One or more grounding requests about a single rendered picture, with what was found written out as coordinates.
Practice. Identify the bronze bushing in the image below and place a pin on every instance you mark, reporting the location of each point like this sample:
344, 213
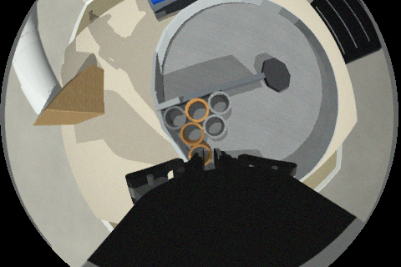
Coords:
204, 145
191, 102
188, 141

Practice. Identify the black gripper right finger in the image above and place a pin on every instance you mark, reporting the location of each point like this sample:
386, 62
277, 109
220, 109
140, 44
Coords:
223, 160

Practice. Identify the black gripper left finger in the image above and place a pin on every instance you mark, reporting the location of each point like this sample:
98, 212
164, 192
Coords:
142, 181

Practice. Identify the grey metal sleeve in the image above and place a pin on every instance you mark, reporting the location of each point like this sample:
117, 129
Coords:
167, 114
223, 127
226, 98

